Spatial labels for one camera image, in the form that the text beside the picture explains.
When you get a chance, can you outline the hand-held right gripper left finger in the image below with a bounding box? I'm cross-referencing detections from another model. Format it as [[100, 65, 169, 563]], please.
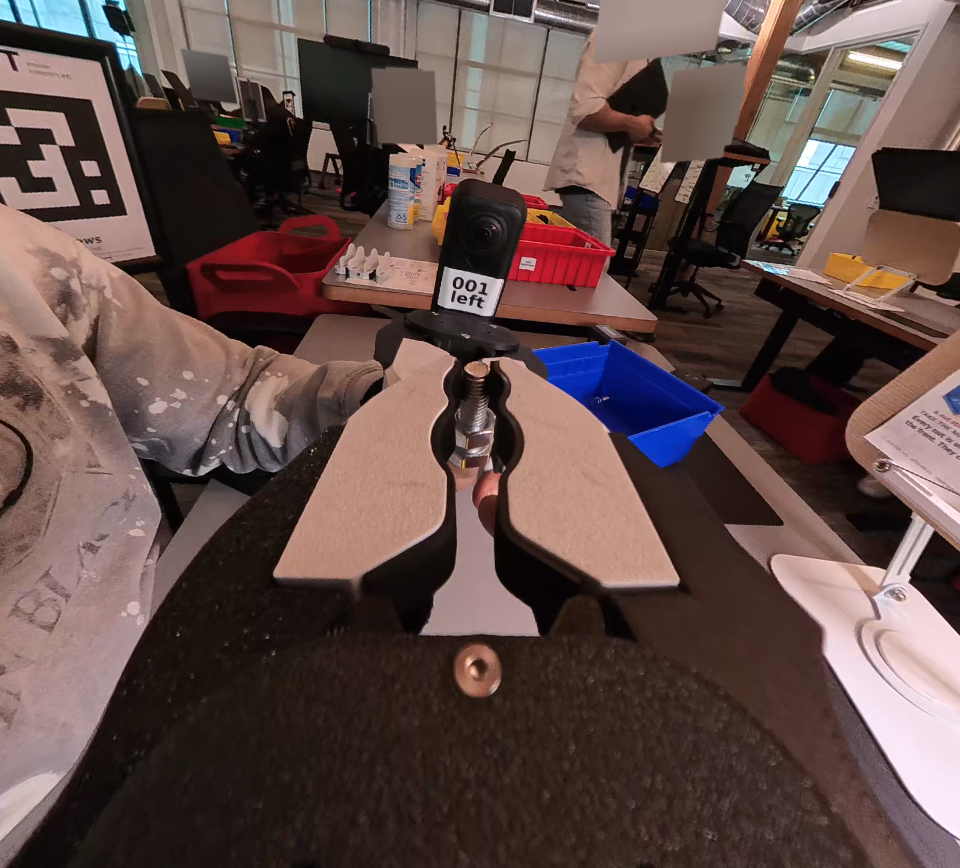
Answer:
[[273, 355, 459, 614]]

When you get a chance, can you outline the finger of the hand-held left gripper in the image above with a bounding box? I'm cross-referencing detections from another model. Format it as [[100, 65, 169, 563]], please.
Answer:
[[384, 337, 456, 391]]

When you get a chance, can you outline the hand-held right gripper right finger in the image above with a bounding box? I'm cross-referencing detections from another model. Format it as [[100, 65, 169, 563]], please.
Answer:
[[491, 358, 681, 614]]

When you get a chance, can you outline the steel hex bolt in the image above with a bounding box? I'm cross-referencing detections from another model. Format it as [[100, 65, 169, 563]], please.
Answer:
[[450, 361, 496, 472]]

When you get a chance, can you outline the blue plastic bin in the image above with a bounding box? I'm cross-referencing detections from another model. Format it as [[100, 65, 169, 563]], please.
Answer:
[[532, 339, 725, 468]]

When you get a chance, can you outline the person's left forearm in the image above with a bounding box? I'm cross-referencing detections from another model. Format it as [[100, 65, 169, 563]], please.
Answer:
[[90, 305, 385, 475]]

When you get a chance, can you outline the white carton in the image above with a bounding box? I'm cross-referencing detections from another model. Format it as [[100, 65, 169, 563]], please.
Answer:
[[412, 146, 449, 223]]

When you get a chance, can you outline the flat yellow tray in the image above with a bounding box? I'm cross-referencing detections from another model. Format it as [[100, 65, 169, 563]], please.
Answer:
[[431, 196, 577, 247]]

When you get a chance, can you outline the red plastic bin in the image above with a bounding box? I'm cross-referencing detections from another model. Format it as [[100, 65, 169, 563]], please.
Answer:
[[442, 184, 616, 289]]

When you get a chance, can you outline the red plastic basket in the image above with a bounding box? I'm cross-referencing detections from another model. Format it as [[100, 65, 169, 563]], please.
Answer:
[[186, 215, 352, 322]]

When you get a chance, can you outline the black monitor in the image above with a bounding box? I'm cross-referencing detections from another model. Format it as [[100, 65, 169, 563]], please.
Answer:
[[297, 35, 417, 134]]

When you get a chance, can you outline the black office chair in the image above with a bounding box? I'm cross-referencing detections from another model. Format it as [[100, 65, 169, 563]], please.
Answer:
[[652, 181, 785, 318]]

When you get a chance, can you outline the large dark panel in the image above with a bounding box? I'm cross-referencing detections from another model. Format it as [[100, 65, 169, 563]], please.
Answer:
[[131, 106, 260, 314]]

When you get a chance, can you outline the person's spattered grey sweatshirt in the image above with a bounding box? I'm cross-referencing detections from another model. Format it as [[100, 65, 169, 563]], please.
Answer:
[[0, 204, 174, 820]]

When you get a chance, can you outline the brown office desk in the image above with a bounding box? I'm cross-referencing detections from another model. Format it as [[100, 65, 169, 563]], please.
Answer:
[[742, 256, 960, 389]]

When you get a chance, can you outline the small yellow bin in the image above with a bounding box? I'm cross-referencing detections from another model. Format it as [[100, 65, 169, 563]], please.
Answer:
[[825, 251, 894, 288]]

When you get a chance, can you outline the printed instruction sheet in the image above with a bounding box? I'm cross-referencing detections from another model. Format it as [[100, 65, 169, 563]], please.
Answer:
[[866, 369, 960, 494]]

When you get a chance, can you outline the small white stand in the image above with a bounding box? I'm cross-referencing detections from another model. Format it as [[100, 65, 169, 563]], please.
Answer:
[[843, 266, 918, 295]]

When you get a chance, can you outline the small wooden board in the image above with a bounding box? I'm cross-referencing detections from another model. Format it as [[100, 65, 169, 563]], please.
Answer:
[[861, 211, 960, 284]]

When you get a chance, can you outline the black and white marker board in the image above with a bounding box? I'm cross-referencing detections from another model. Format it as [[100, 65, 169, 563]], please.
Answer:
[[0, 20, 159, 265]]

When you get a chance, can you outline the black panel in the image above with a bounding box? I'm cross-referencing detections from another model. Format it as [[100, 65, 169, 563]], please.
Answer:
[[871, 148, 960, 224]]

